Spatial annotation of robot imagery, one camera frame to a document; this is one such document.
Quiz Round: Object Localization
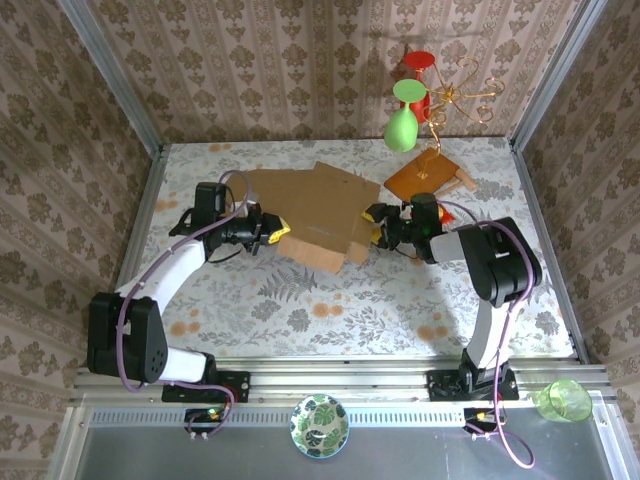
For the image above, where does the leaf pattern bowl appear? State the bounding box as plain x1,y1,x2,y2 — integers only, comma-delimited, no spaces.
289,393,350,459

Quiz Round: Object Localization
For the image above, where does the red wine glass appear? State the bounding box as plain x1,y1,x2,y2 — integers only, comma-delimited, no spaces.
402,49,437,124

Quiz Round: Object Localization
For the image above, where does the floral tablecloth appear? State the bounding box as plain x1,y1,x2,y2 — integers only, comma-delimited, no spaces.
122,137,576,359

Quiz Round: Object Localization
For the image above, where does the brown wooden board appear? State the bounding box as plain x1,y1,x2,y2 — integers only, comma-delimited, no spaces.
383,148,460,210

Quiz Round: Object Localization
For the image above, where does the aluminium table side rail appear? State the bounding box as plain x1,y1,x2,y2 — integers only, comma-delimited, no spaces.
508,139,590,364
94,144,167,374

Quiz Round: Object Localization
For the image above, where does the small black connector board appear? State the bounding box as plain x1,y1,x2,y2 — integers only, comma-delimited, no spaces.
184,407,226,434
463,407,506,434

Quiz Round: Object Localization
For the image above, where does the long aluminium frame rail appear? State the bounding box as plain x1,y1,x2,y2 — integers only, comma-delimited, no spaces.
73,355,614,404

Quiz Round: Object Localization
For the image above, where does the aluminium corner post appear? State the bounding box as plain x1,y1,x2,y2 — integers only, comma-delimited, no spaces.
508,0,610,149
57,0,165,159

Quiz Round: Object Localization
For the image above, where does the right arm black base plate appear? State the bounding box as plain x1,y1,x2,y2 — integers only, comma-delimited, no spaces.
427,368,519,401

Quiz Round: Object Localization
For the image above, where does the gold wire glass rack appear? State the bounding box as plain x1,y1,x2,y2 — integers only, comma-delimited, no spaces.
418,55,503,181

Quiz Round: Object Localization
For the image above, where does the green transparent plastic cup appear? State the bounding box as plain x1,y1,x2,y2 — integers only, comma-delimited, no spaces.
535,378,594,425

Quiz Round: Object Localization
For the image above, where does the left gripper thin black wire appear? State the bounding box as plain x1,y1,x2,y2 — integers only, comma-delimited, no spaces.
207,244,242,265

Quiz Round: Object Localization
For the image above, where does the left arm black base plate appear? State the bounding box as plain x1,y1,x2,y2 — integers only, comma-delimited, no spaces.
161,370,251,404

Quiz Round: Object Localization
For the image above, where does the green wine glass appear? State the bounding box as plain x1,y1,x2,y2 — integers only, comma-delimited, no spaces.
383,79,430,153

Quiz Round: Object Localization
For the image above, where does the left small black connector board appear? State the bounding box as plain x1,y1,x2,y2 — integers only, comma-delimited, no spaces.
184,407,226,434

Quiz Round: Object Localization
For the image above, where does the right small black connector board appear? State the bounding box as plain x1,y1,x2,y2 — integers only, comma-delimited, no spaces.
463,407,506,434

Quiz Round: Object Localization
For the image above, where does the light wooden dowel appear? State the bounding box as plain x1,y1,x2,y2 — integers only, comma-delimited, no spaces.
424,168,479,206

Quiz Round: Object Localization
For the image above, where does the brown cardboard paper box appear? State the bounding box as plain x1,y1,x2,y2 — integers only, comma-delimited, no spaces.
247,160,382,275

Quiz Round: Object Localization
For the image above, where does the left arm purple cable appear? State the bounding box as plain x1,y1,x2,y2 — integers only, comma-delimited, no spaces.
114,169,259,441

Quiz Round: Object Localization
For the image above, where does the slotted metal cable duct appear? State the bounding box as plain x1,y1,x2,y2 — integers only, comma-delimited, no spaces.
82,407,609,427

